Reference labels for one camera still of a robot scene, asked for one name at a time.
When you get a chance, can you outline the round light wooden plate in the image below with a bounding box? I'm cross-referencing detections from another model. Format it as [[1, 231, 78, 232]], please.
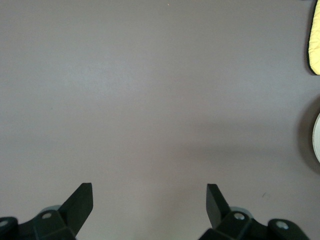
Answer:
[[311, 112, 320, 163]]

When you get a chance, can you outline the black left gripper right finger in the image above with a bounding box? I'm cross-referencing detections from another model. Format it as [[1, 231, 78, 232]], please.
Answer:
[[198, 183, 307, 240]]

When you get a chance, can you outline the brown table cover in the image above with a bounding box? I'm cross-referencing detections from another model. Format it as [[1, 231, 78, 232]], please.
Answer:
[[0, 0, 320, 240]]

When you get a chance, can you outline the yellow quilted oven mitt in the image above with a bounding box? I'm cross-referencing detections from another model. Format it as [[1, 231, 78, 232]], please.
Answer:
[[306, 0, 320, 76]]

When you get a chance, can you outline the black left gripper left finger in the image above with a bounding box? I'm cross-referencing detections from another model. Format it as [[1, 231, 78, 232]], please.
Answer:
[[0, 182, 95, 240]]

